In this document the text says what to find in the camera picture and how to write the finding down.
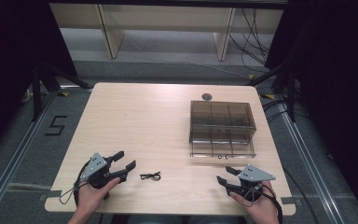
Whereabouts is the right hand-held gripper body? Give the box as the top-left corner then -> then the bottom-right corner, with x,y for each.
228,163 -> 277,203

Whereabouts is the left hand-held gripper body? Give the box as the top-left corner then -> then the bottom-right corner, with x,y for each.
79,151 -> 129,190

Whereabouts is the person's left hand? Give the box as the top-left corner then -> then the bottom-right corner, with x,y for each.
74,176 -> 121,216

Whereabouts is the person's right hand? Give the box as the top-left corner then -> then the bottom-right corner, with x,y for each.
228,180 -> 282,224

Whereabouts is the transparent drawer with knobs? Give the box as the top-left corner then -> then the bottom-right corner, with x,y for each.
189,137 -> 257,160

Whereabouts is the brown transparent drawer box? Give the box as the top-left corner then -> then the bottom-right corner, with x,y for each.
188,100 -> 257,145

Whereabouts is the black metal stand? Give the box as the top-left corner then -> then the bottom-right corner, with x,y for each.
245,61 -> 298,123
30,61 -> 93,123

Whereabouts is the dark curtain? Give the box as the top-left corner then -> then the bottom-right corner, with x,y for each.
0,0 -> 79,161
264,0 -> 358,218

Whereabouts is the small black cord bundle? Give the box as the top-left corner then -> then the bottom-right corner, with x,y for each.
139,170 -> 162,182

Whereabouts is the left hand-held gripper cable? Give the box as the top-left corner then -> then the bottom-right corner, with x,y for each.
58,161 -> 91,207

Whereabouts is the hand-held gripper cable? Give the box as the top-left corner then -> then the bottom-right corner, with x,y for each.
58,161 -> 91,207
241,183 -> 284,224

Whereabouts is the right hand-held gripper cable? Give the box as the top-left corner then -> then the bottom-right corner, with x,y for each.
241,183 -> 284,224

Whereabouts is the black floor cable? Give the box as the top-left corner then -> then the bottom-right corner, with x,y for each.
281,165 -> 321,224

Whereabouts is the metal floor rail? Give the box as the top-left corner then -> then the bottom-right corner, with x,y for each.
275,102 -> 347,224
0,89 -> 60,217

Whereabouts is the bundle of black cables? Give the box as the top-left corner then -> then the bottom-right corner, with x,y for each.
228,7 -> 272,75

